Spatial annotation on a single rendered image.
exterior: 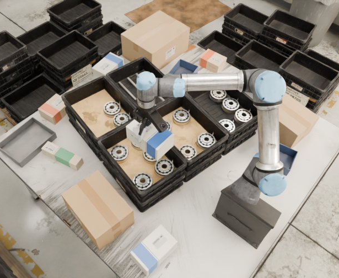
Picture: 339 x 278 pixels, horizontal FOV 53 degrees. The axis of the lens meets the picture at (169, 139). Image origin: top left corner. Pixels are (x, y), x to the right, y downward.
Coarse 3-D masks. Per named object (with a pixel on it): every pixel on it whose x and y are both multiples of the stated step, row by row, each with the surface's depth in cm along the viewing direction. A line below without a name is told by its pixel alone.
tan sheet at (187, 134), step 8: (168, 120) 202; (192, 120) 203; (176, 128) 199; (184, 128) 199; (192, 128) 199; (200, 128) 200; (176, 136) 195; (184, 136) 196; (192, 136) 196; (176, 144) 192; (184, 144) 192; (192, 144) 193; (200, 152) 190
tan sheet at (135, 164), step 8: (120, 144) 190; (128, 144) 191; (128, 152) 188; (136, 152) 188; (128, 160) 185; (136, 160) 185; (128, 168) 182; (136, 168) 182; (144, 168) 182; (152, 168) 182; (176, 168) 183; (128, 176) 179; (152, 176) 180
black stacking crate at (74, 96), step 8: (104, 80) 209; (80, 88) 201; (88, 88) 205; (96, 88) 210; (104, 88) 215; (112, 88) 204; (64, 96) 197; (72, 96) 201; (80, 96) 206; (88, 96) 210; (112, 96) 211; (120, 96) 200; (64, 104) 200; (72, 104) 206; (120, 104) 207; (128, 104) 196; (128, 112) 202; (80, 128) 196; (88, 136) 193; (96, 144) 185
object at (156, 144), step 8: (128, 128) 158; (152, 128) 159; (128, 136) 164; (136, 136) 158; (144, 136) 156; (152, 136) 156; (160, 136) 156; (168, 136) 157; (136, 144) 163; (144, 144) 157; (152, 144) 154; (160, 144) 154; (168, 144) 158; (152, 152) 157; (160, 152) 156
